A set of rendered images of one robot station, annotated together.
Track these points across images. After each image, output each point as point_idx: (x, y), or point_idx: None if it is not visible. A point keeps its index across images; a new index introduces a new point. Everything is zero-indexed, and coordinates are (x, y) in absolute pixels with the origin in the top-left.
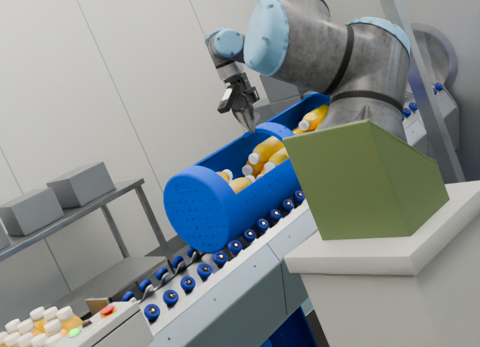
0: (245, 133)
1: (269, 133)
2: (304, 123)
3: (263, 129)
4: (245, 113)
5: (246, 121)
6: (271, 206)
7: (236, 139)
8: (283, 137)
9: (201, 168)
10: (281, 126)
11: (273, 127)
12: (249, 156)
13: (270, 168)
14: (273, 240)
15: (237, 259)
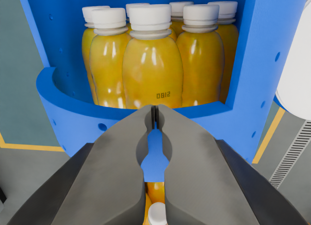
0: (212, 114)
1: (72, 103)
2: (150, 217)
3: (89, 114)
4: (118, 197)
5: (165, 148)
6: None
7: (243, 53)
8: (39, 94)
9: None
10: (70, 151)
11: (74, 138)
12: (158, 7)
13: (99, 9)
14: None
15: None
